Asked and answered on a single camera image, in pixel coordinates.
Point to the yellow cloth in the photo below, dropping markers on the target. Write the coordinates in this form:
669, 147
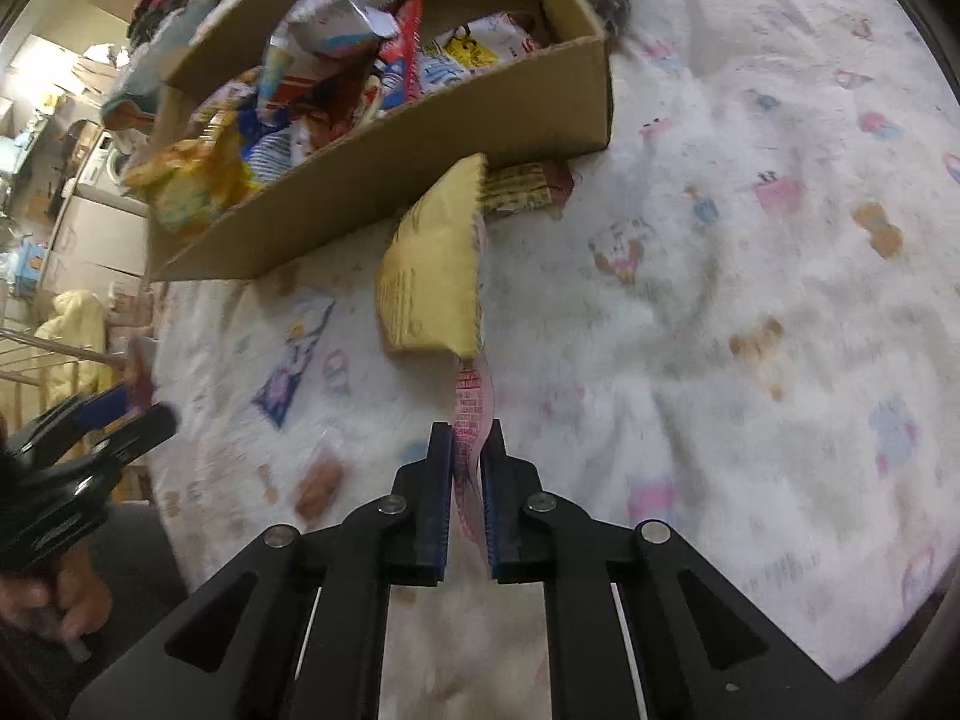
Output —
71, 326

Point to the pink snack packet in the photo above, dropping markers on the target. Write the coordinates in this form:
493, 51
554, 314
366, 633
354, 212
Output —
472, 405

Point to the printed white bed sheet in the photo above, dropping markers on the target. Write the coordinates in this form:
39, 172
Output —
712, 315

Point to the person's left hand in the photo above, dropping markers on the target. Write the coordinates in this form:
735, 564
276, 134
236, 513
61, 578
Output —
75, 592

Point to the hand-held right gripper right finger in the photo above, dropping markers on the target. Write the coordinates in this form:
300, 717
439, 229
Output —
492, 525

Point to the large red snack packet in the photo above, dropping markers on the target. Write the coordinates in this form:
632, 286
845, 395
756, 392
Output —
401, 37

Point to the small blue clear packet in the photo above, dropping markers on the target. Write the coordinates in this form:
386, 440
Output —
289, 375

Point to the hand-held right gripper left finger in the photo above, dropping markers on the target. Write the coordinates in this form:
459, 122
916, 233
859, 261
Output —
439, 510

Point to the white orange snack packet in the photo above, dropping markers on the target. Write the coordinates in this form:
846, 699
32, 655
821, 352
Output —
510, 37

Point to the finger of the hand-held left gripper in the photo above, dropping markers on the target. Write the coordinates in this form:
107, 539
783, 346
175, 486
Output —
90, 412
127, 439

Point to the blue yellow snack packet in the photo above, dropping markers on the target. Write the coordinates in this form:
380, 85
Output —
270, 154

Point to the pile of clothes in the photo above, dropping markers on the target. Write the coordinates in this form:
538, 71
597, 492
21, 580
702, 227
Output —
165, 22

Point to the white cabinet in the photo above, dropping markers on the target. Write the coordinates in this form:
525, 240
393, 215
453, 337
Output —
97, 232

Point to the brown cardboard box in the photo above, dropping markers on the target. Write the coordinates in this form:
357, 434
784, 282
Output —
450, 142

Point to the blue storage box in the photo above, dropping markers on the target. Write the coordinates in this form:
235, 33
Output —
34, 266

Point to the wooden crib rail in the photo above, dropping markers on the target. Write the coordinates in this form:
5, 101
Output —
45, 360

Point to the yellow green snack packet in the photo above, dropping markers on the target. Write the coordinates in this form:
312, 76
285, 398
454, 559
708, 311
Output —
195, 180

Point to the silver white snack packet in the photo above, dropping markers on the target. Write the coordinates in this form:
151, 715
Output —
337, 15

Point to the brown yellow snack packet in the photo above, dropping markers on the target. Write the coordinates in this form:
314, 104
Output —
525, 191

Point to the white washing machine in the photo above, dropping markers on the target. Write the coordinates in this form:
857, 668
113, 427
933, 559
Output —
112, 161

